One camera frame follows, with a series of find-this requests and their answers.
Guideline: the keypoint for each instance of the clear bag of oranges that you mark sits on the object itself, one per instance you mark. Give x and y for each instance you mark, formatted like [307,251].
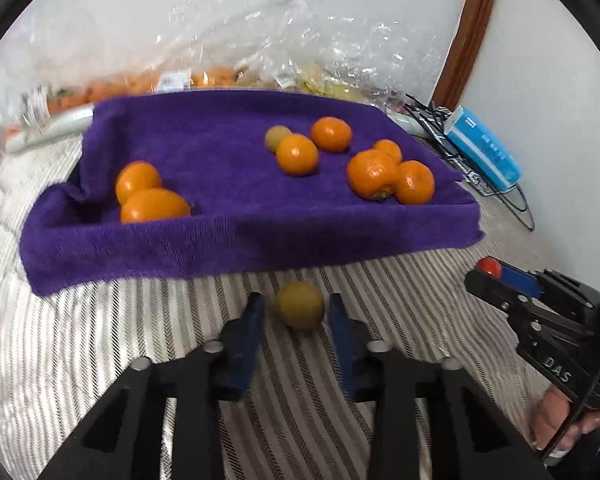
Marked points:
[50,67]

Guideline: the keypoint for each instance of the white rolled tube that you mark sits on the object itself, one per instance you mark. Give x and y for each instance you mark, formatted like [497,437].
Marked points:
[70,123]

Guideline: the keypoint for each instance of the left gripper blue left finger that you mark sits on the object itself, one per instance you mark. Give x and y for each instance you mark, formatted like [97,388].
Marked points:
[241,339]

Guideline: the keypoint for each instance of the yellow-green fruit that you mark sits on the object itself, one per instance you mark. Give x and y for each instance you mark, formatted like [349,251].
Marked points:
[300,305]
[274,136]

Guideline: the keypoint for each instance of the brown wooden door frame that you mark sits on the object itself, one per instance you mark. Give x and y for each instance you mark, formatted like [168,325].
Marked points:
[463,53]

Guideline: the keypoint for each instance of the large orange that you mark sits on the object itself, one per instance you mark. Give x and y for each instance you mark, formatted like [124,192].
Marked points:
[415,184]

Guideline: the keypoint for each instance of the striped quilted mattress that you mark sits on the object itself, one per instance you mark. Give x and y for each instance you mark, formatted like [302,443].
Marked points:
[60,353]

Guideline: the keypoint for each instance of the right hand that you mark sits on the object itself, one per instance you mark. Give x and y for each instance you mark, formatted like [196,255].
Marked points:
[549,414]

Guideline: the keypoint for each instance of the purple towel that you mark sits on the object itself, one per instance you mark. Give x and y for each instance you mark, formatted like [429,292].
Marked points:
[248,215]

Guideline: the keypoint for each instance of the clear bag of yellow fruit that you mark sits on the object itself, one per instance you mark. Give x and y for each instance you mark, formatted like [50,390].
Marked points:
[288,45]

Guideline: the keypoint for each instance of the oval orange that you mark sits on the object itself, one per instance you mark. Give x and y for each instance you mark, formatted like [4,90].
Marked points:
[154,204]

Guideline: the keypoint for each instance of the blue tissue pack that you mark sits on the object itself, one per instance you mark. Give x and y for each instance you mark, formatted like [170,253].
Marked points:
[481,146]

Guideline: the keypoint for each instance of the small red tomato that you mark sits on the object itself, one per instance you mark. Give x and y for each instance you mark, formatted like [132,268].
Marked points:
[490,266]

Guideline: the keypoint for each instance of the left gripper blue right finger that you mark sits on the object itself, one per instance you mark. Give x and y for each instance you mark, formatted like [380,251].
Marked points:
[350,338]

